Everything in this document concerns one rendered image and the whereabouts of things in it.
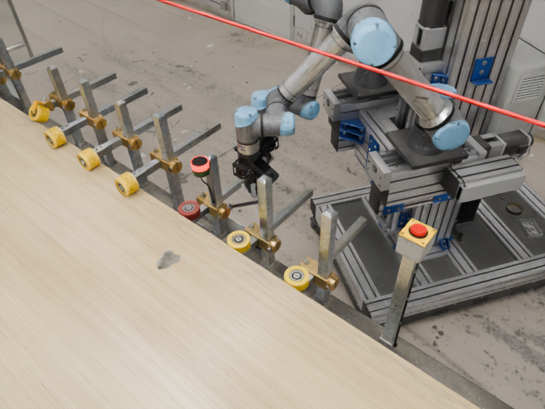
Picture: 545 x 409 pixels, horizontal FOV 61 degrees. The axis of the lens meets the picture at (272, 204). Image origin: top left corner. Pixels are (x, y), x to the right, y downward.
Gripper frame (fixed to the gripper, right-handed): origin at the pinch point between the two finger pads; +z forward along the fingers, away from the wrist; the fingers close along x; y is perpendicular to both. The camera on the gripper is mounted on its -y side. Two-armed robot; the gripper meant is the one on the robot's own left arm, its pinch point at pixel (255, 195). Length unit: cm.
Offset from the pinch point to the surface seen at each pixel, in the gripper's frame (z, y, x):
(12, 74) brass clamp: -2, 159, 10
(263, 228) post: 1.7, -11.9, 9.6
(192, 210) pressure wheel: 2.5, 14.9, 18.3
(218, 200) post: 3.1, 11.6, 8.3
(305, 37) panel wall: 83, 179, -272
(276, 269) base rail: 23.2, -15.5, 8.0
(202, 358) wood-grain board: 3, -30, 56
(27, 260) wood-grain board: 3, 41, 69
